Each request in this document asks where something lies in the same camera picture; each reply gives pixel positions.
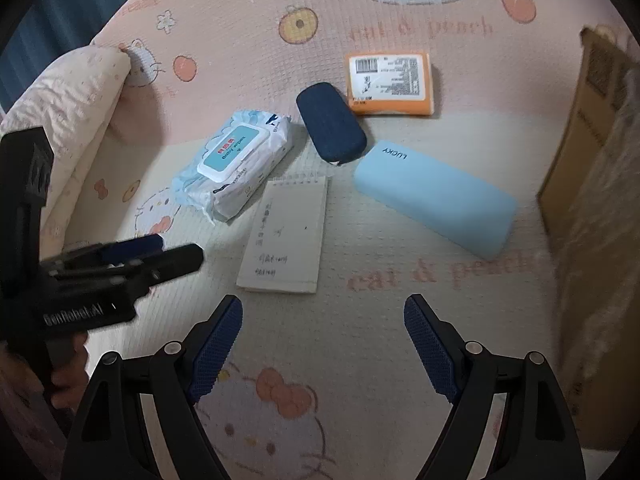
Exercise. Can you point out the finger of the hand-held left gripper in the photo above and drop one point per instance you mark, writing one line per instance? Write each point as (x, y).
(137, 246)
(172, 260)

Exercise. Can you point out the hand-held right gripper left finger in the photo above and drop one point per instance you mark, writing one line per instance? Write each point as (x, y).
(215, 347)

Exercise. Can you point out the brown cardboard box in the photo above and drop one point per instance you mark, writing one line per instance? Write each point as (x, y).
(590, 160)

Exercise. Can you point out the dark blue curtain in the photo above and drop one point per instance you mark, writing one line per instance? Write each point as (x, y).
(50, 25)

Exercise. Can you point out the white spiral notepad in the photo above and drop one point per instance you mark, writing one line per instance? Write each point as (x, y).
(285, 240)

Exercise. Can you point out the pink cat print bed sheet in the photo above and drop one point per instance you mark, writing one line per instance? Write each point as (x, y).
(400, 285)

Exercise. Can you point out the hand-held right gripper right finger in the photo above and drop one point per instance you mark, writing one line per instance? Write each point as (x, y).
(430, 347)

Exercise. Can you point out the person's left hand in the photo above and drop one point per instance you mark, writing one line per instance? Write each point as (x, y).
(70, 362)

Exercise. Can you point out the light blue glasses case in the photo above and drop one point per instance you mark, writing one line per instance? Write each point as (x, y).
(435, 200)

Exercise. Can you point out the orange and white box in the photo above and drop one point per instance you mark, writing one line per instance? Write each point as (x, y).
(390, 80)

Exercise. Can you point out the white wet wipes pack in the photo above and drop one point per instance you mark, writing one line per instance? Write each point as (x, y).
(235, 155)

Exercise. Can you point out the dark blue glasses case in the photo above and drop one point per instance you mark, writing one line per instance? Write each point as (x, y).
(330, 122)

